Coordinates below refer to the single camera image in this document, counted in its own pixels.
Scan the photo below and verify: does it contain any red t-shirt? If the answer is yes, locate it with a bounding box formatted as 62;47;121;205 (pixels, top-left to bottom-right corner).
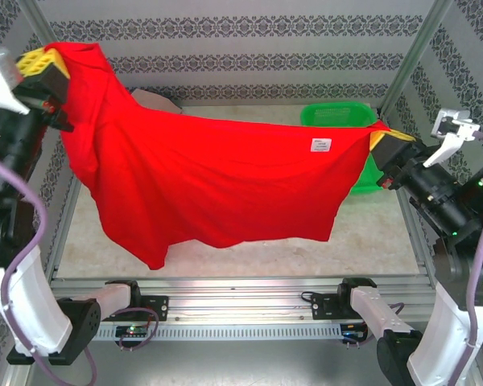
43;41;395;271

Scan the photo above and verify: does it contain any green plastic basket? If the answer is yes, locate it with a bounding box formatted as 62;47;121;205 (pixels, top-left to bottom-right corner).
299;101;382;197

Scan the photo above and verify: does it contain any pink pixel-print t-shirt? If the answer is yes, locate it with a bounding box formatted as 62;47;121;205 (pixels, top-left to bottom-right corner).
130;88;184;117

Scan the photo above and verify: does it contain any small circuit board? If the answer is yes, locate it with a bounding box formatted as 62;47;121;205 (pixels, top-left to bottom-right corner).
115;325;152;339
341;322;369;338

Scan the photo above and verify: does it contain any aluminium frame post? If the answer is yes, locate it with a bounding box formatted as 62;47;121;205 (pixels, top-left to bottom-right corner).
379;0;455;118
21;0;56;50

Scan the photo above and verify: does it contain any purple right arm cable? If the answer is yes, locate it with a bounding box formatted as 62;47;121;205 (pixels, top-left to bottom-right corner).
386;131;483;351

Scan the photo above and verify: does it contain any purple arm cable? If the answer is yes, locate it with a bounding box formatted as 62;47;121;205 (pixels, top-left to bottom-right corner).
386;131;483;351
0;152;98;386

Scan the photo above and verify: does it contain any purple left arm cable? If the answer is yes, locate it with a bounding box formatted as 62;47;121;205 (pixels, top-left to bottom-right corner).
0;152;98;386

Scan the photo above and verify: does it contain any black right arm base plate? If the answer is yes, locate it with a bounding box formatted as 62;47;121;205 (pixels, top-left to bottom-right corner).
309;291;344;322

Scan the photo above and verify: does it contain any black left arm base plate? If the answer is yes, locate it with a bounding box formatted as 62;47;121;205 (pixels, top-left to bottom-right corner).
138;294;170;322

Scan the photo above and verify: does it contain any aluminium mounting rail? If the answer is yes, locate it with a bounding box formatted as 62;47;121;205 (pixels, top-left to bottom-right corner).
47;275;438;326

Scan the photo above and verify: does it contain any slotted grey cable duct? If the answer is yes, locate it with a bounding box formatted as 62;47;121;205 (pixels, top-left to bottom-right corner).
92;323;347;343

